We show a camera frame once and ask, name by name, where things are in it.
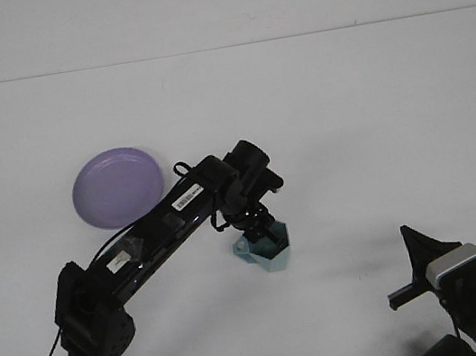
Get pale blue hexagonal cup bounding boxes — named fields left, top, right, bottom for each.
left=226, top=218, right=298, bottom=279

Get pale purple round plate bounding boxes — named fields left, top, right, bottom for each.
left=65, top=141, right=171, bottom=235

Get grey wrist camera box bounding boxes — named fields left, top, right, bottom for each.
left=421, top=242, right=476, bottom=288

